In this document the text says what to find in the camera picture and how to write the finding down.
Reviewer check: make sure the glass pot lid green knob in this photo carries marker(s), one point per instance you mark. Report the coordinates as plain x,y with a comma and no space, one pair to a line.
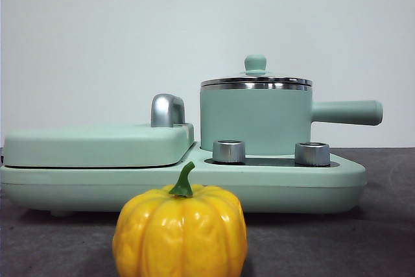
255,63

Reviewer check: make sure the yellow toy pumpkin green stem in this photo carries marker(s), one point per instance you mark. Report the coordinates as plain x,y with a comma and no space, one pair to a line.
178,231

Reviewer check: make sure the silver control knob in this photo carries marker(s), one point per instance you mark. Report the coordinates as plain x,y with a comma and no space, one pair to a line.
228,152
312,154

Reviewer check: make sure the mint green breakfast machine base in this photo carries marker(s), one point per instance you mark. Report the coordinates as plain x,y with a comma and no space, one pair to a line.
291,186

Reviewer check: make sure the mint green grill cover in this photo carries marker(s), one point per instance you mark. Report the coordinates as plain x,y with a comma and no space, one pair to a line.
97,147

